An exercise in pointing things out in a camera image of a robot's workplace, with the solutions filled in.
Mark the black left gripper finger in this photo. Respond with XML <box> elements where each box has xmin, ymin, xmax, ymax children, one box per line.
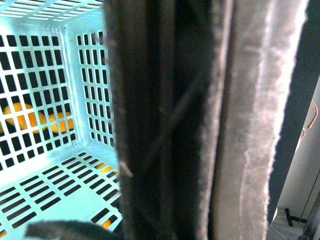
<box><xmin>24</xmin><ymin>220</ymin><xmax>120</xmax><ymax>240</ymax></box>

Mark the light blue plastic basket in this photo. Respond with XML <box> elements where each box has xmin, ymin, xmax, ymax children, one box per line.
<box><xmin>0</xmin><ymin>0</ymin><xmax>122</xmax><ymax>240</ymax></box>

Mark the brown basket handle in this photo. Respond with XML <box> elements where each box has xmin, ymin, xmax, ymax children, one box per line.
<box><xmin>103</xmin><ymin>0</ymin><xmax>309</xmax><ymax>240</ymax></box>

